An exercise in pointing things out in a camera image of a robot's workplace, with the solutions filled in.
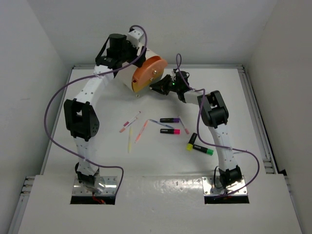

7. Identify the salmon cap white marker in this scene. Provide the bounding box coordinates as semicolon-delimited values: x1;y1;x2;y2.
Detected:
177;116;190;134

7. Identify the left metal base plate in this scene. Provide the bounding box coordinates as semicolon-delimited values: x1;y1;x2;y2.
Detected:
72;176;117;196

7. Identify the orange thin pen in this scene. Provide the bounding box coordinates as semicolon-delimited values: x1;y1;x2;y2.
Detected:
135;119;149;143

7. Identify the white round drawer cabinet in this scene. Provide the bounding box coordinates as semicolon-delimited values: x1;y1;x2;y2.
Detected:
115;48;168;95

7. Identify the pink cap black highlighter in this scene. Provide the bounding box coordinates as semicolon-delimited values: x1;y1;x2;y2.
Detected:
160;129;180;135

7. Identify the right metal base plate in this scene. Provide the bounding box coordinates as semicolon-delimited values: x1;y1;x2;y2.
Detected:
202;176;248;196

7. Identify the yellow cap black highlighter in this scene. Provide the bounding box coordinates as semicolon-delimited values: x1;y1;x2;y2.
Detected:
186;133;197;151

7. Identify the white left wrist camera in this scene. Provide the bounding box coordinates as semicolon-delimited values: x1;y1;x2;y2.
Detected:
127;28;144;49

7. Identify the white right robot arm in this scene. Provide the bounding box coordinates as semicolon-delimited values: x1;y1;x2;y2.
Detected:
150;70;242;188

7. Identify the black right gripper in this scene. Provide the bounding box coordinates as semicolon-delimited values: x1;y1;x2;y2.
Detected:
152;75;181;95

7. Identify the yellow thin pen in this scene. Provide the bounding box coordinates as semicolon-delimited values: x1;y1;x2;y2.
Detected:
127;126;133;153

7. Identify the peach cap white marker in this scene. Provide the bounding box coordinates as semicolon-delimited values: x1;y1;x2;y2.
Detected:
119;117;137;133

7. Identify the purple cap black highlighter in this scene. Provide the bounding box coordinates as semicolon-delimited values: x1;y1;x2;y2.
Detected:
160;117;180;123

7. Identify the magenta cap white marker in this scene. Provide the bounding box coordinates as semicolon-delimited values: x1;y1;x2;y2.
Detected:
123;111;141;127

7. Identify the green cap black highlighter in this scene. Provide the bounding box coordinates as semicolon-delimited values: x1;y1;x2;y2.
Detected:
193;144;214;156

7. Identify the blue ballpoint pen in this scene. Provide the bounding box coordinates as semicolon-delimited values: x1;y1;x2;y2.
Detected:
148;119;174;129

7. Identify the metal base plate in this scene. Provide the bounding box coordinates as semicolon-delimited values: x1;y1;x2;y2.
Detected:
202;176;248;196
72;176;117;196

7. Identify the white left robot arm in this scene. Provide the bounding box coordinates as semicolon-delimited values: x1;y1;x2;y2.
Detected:
64;30;146;190

